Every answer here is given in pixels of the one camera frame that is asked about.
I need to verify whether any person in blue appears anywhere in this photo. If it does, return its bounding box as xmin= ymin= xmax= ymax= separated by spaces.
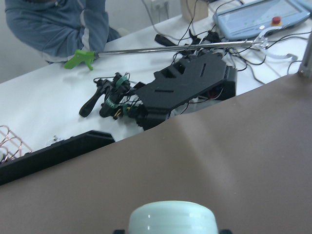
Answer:
xmin=4 ymin=0 xmax=120 ymax=63

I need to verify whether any green plastic cup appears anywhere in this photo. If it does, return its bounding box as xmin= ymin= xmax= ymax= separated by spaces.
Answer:
xmin=128 ymin=200 xmax=218 ymax=234

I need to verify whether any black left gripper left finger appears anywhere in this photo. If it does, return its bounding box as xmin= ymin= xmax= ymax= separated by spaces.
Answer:
xmin=113 ymin=230 xmax=125 ymax=234

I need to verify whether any reacher grabber tool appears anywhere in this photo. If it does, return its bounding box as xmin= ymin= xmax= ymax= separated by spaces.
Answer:
xmin=64 ymin=26 xmax=298 ymax=70

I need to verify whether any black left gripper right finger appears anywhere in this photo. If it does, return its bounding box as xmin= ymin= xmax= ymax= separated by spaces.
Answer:
xmin=219 ymin=229 xmax=232 ymax=234

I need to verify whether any blue teach pendant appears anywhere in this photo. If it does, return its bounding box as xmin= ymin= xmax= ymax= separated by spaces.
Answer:
xmin=213 ymin=0 xmax=310 ymax=40

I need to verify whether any aluminium frame post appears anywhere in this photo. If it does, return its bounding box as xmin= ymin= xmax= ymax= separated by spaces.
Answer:
xmin=298 ymin=34 xmax=312 ymax=78

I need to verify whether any black plastic device housing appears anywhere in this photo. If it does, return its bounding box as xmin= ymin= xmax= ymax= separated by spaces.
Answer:
xmin=128 ymin=52 xmax=237 ymax=130

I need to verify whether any black flat bar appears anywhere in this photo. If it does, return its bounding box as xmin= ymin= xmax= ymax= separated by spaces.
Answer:
xmin=0 ymin=130 xmax=115 ymax=185

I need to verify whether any wooden monitor stand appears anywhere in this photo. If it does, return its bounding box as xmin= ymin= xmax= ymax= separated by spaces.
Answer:
xmin=180 ymin=0 xmax=209 ymax=22

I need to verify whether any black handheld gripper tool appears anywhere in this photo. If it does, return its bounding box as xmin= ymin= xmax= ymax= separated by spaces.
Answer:
xmin=79 ymin=72 xmax=145 ymax=119

